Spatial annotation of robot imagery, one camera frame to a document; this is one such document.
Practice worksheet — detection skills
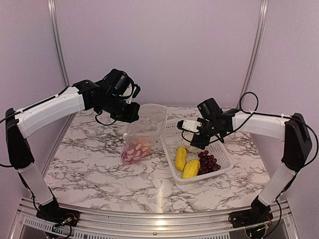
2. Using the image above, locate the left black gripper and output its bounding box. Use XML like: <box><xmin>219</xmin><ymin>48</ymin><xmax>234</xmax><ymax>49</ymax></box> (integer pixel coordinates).
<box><xmin>97</xmin><ymin>93</ymin><xmax>140</xmax><ymax>122</ymax></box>

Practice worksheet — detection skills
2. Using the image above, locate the white cauliflower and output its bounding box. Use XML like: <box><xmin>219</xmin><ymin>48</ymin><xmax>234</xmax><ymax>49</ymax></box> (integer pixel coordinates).
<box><xmin>181</xmin><ymin>132</ymin><xmax>201</xmax><ymax>153</ymax></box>

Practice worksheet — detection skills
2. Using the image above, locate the yellow corn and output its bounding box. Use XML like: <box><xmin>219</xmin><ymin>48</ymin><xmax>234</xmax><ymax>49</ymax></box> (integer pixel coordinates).
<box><xmin>181</xmin><ymin>159</ymin><xmax>200</xmax><ymax>179</ymax></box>
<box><xmin>175</xmin><ymin>146</ymin><xmax>187</xmax><ymax>171</ymax></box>

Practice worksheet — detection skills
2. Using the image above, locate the white plastic basket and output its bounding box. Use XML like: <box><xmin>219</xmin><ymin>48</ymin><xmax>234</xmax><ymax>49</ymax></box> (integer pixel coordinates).
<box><xmin>160</xmin><ymin>119</ymin><xmax>234</xmax><ymax>186</ymax></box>

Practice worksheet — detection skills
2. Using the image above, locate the clear dotted zip bag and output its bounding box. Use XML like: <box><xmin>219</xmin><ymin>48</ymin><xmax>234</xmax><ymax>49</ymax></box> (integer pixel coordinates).
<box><xmin>123</xmin><ymin>104</ymin><xmax>168</xmax><ymax>161</ymax></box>

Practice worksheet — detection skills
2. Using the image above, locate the red bell pepper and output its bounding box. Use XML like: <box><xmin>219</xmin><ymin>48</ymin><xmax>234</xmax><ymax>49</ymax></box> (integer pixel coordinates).
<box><xmin>121</xmin><ymin>143</ymin><xmax>143</xmax><ymax>165</ymax></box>

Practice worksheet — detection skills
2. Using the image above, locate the orange mini pumpkin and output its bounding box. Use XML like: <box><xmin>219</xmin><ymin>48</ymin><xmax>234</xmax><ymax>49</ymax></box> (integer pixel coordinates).
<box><xmin>135</xmin><ymin>142</ymin><xmax>152</xmax><ymax>157</ymax></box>

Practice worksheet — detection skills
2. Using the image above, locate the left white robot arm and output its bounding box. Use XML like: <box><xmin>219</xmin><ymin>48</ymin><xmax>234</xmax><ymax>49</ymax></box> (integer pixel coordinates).
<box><xmin>3</xmin><ymin>69</ymin><xmax>141</xmax><ymax>222</ymax></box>

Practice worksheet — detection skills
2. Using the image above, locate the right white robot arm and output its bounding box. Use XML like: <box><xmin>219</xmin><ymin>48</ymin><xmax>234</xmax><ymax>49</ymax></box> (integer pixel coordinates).
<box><xmin>190</xmin><ymin>98</ymin><xmax>313</xmax><ymax>223</ymax></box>

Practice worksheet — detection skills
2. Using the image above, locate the purple grape bunch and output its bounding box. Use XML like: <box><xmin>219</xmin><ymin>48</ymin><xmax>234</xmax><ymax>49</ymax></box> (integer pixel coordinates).
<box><xmin>197</xmin><ymin>150</ymin><xmax>221</xmax><ymax>175</ymax></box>

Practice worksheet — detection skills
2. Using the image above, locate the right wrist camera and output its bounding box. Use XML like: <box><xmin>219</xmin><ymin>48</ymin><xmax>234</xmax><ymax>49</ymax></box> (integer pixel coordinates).
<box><xmin>177</xmin><ymin>119</ymin><xmax>202</xmax><ymax>134</ymax></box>

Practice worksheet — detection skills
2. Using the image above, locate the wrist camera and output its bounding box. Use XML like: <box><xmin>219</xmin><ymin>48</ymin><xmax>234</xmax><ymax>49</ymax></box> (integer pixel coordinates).
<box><xmin>177</xmin><ymin>119</ymin><xmax>202</xmax><ymax>134</ymax></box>
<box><xmin>122</xmin><ymin>84</ymin><xmax>141</xmax><ymax>104</ymax></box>

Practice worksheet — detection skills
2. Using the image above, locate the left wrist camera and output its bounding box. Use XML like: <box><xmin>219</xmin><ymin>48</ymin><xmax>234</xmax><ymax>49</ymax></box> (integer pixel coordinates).
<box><xmin>122</xmin><ymin>84</ymin><xmax>141</xmax><ymax>104</ymax></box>

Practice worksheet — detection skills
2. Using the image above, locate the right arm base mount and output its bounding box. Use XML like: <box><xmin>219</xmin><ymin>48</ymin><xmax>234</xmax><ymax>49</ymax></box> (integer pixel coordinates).
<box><xmin>228</xmin><ymin>196</ymin><xmax>274</xmax><ymax>228</ymax></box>

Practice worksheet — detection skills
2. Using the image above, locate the front aluminium rail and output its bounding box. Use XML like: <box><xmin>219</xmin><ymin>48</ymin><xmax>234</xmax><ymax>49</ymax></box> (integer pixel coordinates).
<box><xmin>14</xmin><ymin>198</ymin><xmax>300</xmax><ymax>239</ymax></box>

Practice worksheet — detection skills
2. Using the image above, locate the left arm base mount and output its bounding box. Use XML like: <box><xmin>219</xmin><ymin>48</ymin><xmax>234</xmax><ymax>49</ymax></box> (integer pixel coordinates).
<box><xmin>36</xmin><ymin>196</ymin><xmax>80</xmax><ymax>227</ymax></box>

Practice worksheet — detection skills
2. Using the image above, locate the left aluminium frame post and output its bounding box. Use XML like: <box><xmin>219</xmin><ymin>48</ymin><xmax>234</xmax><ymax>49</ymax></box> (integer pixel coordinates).
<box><xmin>48</xmin><ymin>0</ymin><xmax>70</xmax><ymax>86</ymax></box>

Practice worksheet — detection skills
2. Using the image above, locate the aluminium frame post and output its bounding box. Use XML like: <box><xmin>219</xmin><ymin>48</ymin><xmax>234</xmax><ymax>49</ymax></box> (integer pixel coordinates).
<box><xmin>240</xmin><ymin>0</ymin><xmax>269</xmax><ymax>95</ymax></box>
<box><xmin>48</xmin><ymin>0</ymin><xmax>70</xmax><ymax>86</ymax></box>

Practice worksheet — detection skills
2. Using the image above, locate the right aluminium frame post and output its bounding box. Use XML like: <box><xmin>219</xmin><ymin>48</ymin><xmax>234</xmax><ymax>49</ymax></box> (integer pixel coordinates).
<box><xmin>240</xmin><ymin>0</ymin><xmax>269</xmax><ymax>95</ymax></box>

